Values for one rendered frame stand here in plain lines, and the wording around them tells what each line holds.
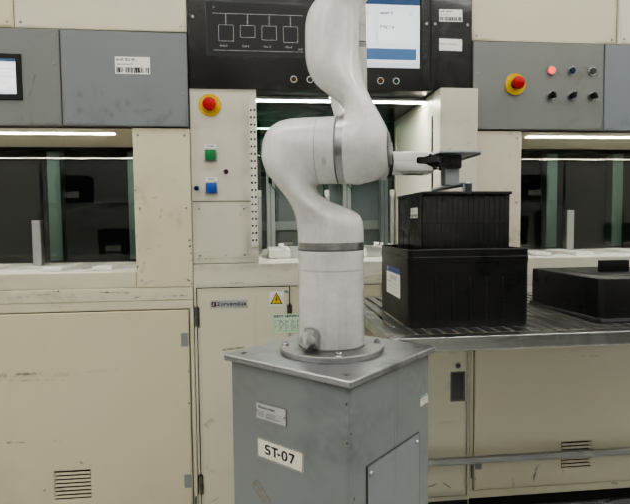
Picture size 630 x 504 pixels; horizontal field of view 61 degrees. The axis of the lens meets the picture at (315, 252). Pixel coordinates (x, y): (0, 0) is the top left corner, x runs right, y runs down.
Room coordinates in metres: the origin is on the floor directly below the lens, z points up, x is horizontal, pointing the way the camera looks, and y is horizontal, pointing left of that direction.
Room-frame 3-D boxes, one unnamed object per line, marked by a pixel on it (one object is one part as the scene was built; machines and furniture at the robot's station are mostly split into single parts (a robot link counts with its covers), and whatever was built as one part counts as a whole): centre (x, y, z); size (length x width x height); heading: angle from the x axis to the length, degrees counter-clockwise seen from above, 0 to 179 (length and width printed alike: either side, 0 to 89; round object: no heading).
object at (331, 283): (0.97, -0.03, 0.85); 0.19 x 0.19 x 0.18
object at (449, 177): (1.30, -0.33, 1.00); 0.24 x 0.20 x 0.32; 5
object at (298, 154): (0.97, 0.00, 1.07); 0.19 x 0.12 x 0.24; 79
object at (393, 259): (1.30, -0.33, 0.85); 0.28 x 0.28 x 0.17; 5
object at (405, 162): (1.29, -0.22, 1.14); 0.11 x 0.10 x 0.07; 95
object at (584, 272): (1.35, -0.76, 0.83); 0.29 x 0.29 x 0.13; 9
